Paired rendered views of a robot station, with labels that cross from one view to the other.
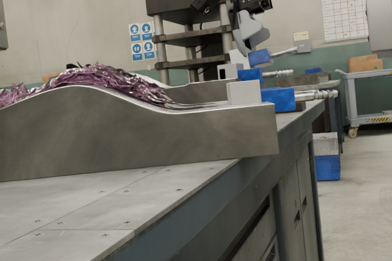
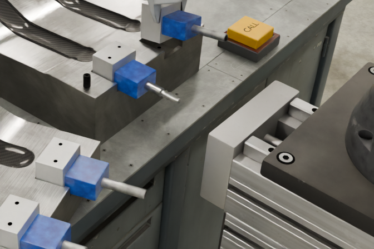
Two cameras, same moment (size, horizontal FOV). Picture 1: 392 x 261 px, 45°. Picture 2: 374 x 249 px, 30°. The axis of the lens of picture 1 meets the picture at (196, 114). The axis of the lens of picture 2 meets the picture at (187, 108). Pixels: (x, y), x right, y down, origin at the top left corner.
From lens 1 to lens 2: 66 cm
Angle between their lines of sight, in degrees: 36
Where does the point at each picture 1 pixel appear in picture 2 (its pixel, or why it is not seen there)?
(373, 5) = (212, 157)
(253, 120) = not seen: outside the picture
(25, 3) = not seen: outside the picture
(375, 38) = (206, 188)
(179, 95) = (37, 79)
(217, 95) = (74, 103)
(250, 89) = (8, 238)
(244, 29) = not seen: outside the picture
